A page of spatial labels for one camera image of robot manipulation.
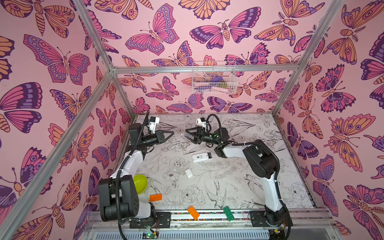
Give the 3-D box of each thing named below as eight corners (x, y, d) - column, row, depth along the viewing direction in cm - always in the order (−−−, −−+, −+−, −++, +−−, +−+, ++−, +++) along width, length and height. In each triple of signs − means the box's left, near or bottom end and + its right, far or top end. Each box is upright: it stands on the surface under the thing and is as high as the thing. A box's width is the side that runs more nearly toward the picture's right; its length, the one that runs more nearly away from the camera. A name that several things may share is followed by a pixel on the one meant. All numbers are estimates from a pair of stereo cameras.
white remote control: (192, 162, 96) (192, 160, 95) (191, 155, 99) (191, 154, 98) (212, 159, 97) (212, 158, 96) (210, 152, 101) (210, 151, 99)
